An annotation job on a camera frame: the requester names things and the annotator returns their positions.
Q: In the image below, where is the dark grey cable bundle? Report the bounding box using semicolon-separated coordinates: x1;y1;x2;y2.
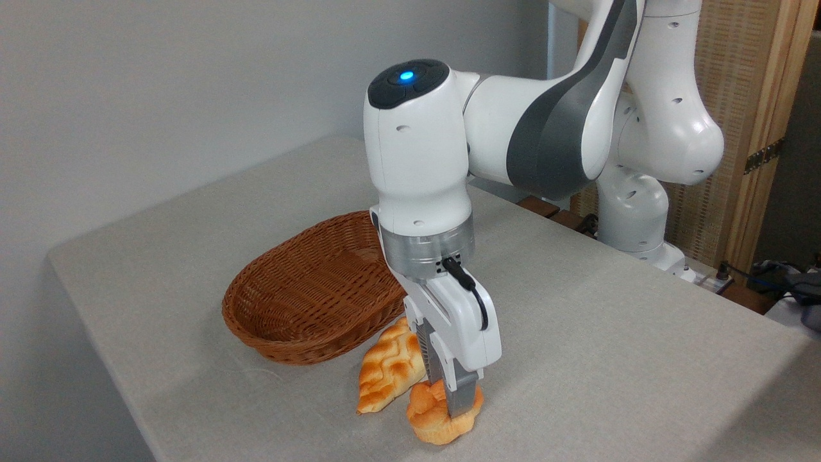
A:
752;255;821;332

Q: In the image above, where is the white vertical wall conduit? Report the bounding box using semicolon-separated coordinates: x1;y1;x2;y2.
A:
544;0;556;81

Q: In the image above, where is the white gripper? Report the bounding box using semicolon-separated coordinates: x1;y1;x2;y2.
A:
403;276;502;418

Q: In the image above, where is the round orange muffin bread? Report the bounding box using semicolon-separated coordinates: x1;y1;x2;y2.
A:
407;379;485;446

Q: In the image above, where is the grey tablecloth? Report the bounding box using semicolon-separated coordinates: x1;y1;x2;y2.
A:
46;135;821;462

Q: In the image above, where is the braided golden bread loaf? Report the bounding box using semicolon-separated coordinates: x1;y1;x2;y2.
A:
356;317;428;415

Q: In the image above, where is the brown wicker basket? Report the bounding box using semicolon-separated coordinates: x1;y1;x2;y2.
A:
222;211;407;366

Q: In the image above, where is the black power cable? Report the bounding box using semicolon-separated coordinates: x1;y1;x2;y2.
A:
715;260;780;295

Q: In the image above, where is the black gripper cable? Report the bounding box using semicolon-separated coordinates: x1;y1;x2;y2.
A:
443;256;489;332

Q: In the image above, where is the dark metal screen hinge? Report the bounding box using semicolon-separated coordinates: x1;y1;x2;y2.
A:
744;138;784;175

